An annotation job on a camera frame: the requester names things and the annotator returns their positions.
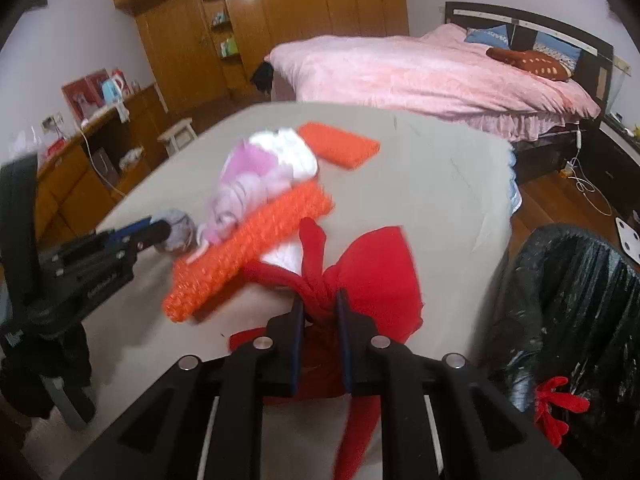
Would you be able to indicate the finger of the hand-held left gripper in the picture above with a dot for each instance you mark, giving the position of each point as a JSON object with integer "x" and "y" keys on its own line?
{"x": 157, "y": 232}
{"x": 132, "y": 230}

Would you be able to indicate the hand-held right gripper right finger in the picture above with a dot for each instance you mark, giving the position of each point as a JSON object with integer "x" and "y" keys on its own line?
{"x": 344, "y": 345}

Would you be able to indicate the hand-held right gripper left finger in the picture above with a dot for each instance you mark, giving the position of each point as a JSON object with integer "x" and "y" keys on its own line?
{"x": 297, "y": 345}

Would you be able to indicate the white paper ball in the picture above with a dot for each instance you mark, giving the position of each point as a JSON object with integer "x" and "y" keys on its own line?
{"x": 177, "y": 232}

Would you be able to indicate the red plastic bag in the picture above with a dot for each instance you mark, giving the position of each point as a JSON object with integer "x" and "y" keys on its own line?
{"x": 380, "y": 270}
{"x": 550, "y": 405}

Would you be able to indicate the large orange foam net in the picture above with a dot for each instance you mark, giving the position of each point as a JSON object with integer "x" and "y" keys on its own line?
{"x": 250, "y": 245}

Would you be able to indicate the white plastic tissue packet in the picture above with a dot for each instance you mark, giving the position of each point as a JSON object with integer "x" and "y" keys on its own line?
{"x": 260, "y": 175}

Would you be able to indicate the bin with black bag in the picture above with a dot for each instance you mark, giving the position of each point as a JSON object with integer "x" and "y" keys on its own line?
{"x": 575, "y": 285}

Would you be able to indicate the wooden sideboard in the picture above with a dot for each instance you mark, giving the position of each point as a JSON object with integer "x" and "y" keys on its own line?
{"x": 70, "y": 190}

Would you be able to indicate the white wooden stool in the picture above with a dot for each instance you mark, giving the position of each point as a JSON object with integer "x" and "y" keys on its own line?
{"x": 177, "y": 132}

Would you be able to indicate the light blue kettle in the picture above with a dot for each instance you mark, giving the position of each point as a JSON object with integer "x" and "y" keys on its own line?
{"x": 113, "y": 90}

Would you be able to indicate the red box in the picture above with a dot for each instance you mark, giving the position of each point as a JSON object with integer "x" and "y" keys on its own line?
{"x": 82, "y": 97}

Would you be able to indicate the grey tablecloth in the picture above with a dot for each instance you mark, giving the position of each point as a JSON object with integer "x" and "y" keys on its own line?
{"x": 440, "y": 200}

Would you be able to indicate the green package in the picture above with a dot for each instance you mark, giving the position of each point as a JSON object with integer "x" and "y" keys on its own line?
{"x": 228, "y": 47}

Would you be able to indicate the small orange foam net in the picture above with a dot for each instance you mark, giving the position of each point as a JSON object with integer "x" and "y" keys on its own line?
{"x": 340, "y": 145}

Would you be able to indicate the silver blue table cover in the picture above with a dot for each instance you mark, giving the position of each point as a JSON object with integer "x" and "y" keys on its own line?
{"x": 514, "y": 185}

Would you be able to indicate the pink blanket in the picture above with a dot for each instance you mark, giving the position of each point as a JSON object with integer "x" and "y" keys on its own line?
{"x": 400, "y": 75}

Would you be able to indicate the yellow power strip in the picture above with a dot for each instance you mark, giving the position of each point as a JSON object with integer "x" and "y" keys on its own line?
{"x": 567, "y": 173}

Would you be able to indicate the wooden wardrobe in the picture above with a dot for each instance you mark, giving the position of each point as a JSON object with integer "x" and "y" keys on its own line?
{"x": 320, "y": 0}

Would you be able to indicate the white bathroom scale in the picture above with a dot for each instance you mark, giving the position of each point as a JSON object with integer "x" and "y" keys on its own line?
{"x": 629, "y": 240}

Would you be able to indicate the dark nightstand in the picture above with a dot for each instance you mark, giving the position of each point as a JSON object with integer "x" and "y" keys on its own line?
{"x": 620, "y": 170}

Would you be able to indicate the blue pillow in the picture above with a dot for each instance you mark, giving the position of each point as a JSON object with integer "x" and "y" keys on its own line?
{"x": 487, "y": 37}
{"x": 557, "y": 50}

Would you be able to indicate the brown dotted pillow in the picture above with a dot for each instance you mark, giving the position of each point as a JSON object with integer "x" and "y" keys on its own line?
{"x": 535, "y": 62}

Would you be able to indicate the dark wooden bed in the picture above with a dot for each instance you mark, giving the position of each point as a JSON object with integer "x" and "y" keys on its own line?
{"x": 525, "y": 20}

